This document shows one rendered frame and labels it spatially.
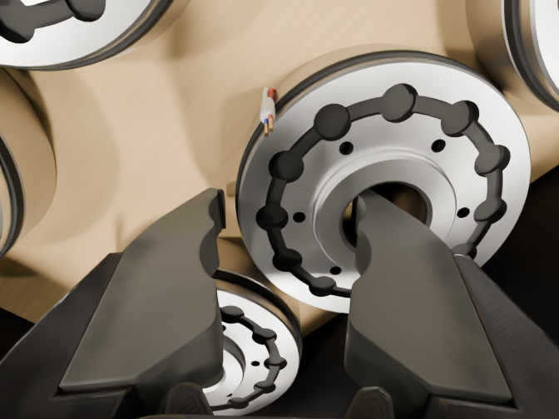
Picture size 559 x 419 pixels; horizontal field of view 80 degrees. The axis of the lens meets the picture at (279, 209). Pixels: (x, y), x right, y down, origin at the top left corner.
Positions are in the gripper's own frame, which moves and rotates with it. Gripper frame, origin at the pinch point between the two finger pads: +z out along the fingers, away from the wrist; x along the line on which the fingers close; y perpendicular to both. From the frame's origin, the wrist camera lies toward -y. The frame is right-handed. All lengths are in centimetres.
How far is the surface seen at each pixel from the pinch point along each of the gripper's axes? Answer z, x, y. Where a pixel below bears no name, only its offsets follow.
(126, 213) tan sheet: 1.5, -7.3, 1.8
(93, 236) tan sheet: 1.4, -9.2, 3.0
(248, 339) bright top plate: -1.3, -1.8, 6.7
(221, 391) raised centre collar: -1.9, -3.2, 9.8
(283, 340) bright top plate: -1.2, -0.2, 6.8
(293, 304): 0.4, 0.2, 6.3
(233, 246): 1.3, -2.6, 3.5
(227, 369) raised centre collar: -1.9, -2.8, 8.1
